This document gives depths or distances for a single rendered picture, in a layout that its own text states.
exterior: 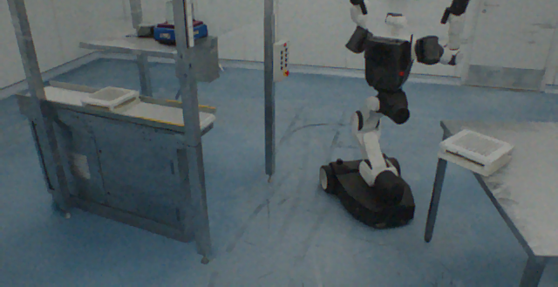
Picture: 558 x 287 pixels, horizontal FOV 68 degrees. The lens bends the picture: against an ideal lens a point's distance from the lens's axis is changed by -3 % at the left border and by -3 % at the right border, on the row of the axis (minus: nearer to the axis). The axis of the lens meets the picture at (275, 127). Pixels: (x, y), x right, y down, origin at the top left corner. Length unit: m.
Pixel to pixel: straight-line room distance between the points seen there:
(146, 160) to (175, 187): 0.23
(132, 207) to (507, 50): 4.71
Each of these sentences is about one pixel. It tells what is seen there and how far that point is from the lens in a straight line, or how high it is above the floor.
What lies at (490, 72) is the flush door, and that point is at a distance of 5.94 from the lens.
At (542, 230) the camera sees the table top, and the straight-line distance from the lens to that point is 1.76.
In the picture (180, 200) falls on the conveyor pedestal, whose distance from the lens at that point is 2.55.
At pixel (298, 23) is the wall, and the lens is 5.80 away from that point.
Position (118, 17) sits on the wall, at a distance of 6.92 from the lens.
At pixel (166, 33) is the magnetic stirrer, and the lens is 2.19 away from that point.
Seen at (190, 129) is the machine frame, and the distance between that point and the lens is 2.11.
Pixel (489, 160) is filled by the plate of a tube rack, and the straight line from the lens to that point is 1.98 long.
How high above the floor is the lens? 1.75
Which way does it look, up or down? 25 degrees down
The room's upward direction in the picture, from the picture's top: straight up
